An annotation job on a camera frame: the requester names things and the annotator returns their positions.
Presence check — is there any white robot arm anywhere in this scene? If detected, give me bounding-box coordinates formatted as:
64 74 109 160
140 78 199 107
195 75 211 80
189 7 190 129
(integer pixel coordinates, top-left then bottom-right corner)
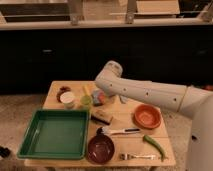
95 61 213 171

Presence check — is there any orange bowl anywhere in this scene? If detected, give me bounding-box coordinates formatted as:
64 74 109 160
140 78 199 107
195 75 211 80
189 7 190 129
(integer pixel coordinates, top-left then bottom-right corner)
133 104 161 129

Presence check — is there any purple bowl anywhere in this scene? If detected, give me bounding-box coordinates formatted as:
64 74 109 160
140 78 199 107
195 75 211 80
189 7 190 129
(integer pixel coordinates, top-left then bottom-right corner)
87 134 115 164

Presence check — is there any blue sponge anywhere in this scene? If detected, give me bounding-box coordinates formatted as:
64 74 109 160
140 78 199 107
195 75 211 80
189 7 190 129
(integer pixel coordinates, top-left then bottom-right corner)
92 90 104 106

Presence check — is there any yellow banana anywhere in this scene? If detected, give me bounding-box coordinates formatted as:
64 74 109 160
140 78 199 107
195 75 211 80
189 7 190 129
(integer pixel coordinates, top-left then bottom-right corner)
83 85 91 96

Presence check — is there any green plastic cup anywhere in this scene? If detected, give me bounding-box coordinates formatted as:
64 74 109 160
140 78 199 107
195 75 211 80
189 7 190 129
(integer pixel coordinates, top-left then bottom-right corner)
80 95 92 109

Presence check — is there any black and tan eraser block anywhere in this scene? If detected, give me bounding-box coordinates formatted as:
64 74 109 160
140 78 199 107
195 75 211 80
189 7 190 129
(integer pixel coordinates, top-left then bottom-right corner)
91 113 113 125

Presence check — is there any white round container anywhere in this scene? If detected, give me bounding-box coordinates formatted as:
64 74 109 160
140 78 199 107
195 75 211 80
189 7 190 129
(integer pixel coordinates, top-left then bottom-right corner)
60 91 75 109

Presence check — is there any dark red lid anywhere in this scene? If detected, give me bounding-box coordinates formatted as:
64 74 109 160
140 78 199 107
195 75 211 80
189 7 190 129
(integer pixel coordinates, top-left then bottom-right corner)
56 86 71 102

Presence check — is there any wooden table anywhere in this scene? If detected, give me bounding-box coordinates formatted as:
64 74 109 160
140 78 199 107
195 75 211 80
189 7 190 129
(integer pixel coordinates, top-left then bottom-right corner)
24 81 176 170

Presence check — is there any green chili pepper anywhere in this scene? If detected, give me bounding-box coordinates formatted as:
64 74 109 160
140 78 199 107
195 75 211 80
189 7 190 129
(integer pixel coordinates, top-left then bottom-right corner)
143 135 166 162

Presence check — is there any green plastic tray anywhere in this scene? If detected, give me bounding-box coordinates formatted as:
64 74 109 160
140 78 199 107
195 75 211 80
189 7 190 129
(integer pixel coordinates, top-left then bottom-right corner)
17 109 89 160

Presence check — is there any silver fork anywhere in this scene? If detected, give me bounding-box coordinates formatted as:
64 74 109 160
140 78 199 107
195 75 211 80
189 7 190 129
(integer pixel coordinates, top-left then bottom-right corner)
119 153 156 160

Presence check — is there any black cabinet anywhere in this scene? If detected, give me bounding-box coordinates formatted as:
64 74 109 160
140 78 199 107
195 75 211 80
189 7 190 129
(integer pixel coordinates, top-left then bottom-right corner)
0 26 213 94

